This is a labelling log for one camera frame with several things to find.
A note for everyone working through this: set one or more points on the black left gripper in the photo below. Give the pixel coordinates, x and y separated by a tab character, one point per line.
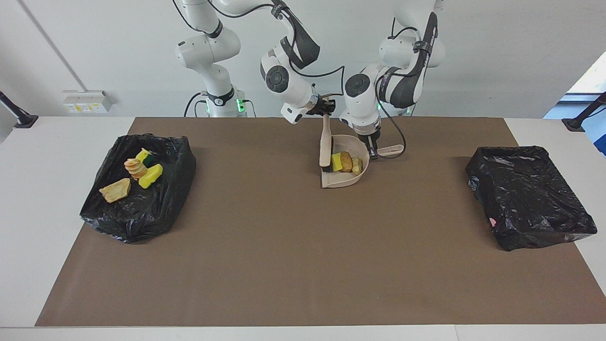
369	136

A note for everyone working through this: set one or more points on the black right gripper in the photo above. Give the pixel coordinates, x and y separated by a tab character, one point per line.
321	106

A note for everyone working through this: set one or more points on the brown oval sponge piece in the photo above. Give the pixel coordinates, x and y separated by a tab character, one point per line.
346	162

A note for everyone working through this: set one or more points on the plain yellow sponge piece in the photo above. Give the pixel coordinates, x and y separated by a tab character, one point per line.
336	162

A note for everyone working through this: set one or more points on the beige brush black bristles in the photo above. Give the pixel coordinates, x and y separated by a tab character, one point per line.
325	147

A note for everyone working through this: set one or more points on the beige plastic dustpan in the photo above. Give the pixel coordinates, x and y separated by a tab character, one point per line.
343	181

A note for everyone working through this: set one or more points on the squarish green yellow sponge piece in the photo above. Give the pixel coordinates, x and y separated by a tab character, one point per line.
151	176

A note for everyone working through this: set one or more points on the notched green yellow sponge piece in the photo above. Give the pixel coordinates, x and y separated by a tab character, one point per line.
143	155

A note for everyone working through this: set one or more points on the large beige sponge chunk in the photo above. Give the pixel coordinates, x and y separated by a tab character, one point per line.
116	190

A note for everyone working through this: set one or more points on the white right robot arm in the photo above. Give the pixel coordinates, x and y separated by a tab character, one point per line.
289	87

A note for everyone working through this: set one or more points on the black bag lined bin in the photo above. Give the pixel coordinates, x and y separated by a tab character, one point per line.
142	213
525	199

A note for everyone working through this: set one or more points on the brown table mat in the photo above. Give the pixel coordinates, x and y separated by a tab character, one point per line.
303	293

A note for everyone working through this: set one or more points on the black clamp stand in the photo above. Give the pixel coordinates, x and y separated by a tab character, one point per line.
23	121
575	124

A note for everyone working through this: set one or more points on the white wall outlet box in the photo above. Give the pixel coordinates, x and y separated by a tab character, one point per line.
87	102

